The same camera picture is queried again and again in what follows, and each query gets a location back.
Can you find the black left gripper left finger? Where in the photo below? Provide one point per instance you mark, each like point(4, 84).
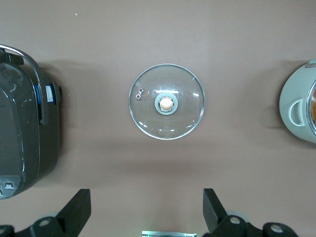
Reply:
point(74, 212)

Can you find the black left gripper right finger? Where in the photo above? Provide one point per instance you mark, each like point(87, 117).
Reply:
point(214, 214)

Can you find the round glass pot lid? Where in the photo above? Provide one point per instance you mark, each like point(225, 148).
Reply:
point(172, 123)

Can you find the pale green electric pot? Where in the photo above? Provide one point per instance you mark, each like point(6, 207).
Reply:
point(288, 98)

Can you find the dark grey rice cooker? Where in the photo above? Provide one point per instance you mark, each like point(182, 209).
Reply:
point(17, 123)

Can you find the brown table cover mat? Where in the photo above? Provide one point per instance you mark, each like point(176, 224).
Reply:
point(98, 37)

